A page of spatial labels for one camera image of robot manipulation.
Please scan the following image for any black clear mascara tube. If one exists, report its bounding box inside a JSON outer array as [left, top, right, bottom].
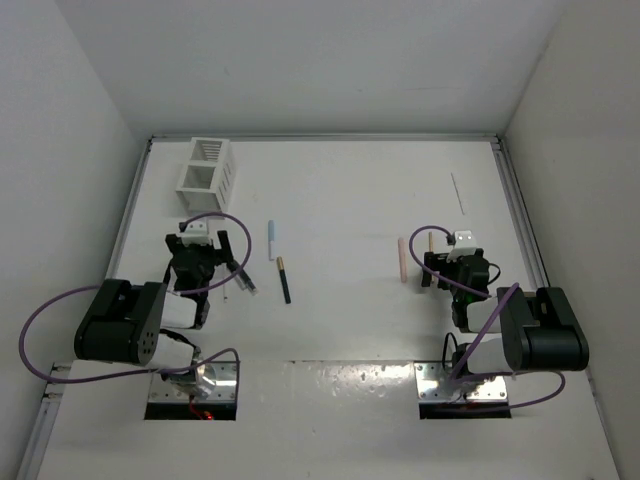
[[234, 266, 258, 295]]

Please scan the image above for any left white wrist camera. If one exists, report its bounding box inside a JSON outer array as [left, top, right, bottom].
[[177, 221, 211, 247]]

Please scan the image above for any light blue white pen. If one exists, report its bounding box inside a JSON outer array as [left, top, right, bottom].
[[267, 220, 276, 261]]

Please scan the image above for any dark green gold pencil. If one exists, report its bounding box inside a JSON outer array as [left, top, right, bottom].
[[276, 256, 292, 305]]

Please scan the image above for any white slotted organizer box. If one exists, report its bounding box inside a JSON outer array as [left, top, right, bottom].
[[175, 137, 237, 215]]

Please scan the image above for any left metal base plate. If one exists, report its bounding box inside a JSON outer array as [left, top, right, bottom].
[[148, 361, 238, 404]]

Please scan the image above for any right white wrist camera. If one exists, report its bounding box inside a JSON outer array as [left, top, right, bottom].
[[446, 230, 478, 262]]

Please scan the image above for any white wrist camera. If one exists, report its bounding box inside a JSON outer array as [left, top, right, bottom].
[[446, 230, 478, 262], [177, 221, 211, 247]]

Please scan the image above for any pink makeup stick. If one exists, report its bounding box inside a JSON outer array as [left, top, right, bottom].
[[397, 237, 408, 283]]

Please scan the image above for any metal base plate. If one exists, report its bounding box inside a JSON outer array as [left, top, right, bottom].
[[414, 362, 508, 406], [148, 361, 238, 404]]

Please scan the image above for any thin white stick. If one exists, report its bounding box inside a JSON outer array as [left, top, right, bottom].
[[450, 172, 466, 216]]

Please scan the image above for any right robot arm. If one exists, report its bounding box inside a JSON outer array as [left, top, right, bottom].
[[421, 249, 590, 379]]

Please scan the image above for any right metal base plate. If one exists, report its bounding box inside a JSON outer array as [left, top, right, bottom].
[[414, 362, 508, 406]]

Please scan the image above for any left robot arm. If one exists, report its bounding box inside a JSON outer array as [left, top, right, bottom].
[[74, 222, 234, 399]]

